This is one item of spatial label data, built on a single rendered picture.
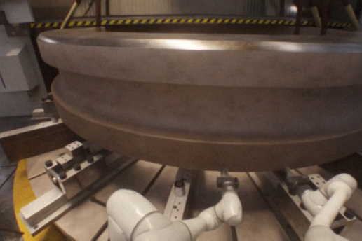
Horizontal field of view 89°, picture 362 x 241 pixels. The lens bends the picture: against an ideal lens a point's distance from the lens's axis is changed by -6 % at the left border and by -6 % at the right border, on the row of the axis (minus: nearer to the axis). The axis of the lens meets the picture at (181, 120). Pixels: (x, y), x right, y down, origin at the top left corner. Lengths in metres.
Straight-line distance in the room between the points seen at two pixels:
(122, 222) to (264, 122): 1.16
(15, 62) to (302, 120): 4.55
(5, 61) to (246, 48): 4.30
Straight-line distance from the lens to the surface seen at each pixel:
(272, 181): 2.19
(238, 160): 1.48
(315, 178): 1.79
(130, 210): 0.72
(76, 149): 2.04
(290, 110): 1.60
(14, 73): 4.75
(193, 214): 1.95
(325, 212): 1.06
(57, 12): 4.53
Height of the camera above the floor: 1.89
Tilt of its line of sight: 28 degrees down
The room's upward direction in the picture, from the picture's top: straight up
